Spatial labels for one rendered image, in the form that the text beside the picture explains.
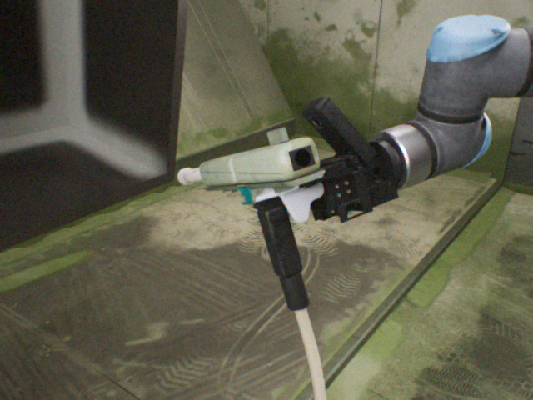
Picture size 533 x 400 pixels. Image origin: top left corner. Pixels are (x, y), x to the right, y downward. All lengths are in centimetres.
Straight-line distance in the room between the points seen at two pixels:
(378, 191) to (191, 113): 170
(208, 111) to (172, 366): 144
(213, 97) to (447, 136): 182
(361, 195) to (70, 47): 82
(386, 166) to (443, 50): 16
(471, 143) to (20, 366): 107
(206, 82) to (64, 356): 153
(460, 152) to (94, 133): 84
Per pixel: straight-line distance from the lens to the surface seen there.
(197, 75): 247
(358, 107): 262
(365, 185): 67
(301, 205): 62
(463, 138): 76
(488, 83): 73
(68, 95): 132
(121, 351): 131
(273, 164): 53
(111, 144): 124
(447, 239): 184
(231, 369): 121
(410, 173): 71
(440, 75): 72
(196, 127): 231
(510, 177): 245
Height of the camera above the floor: 85
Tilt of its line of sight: 23 degrees down
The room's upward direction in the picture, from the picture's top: straight up
